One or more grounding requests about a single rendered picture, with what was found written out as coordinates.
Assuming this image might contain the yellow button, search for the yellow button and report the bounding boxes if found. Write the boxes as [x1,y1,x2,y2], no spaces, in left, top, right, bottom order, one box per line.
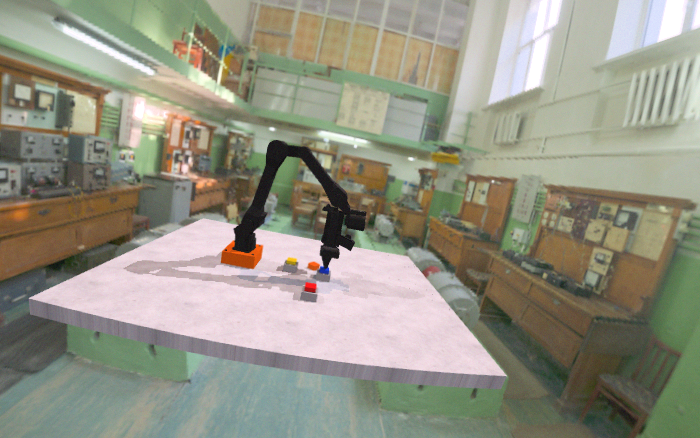
[283,258,299,273]

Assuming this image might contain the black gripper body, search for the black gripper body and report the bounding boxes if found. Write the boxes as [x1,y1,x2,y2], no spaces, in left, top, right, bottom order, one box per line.
[319,224,342,259]

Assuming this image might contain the blue button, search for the blue button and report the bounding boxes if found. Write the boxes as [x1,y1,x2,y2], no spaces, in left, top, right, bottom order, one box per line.
[316,266,331,282]

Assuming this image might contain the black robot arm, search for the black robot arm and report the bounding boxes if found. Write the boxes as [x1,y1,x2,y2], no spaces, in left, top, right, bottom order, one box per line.
[232,140,366,253]

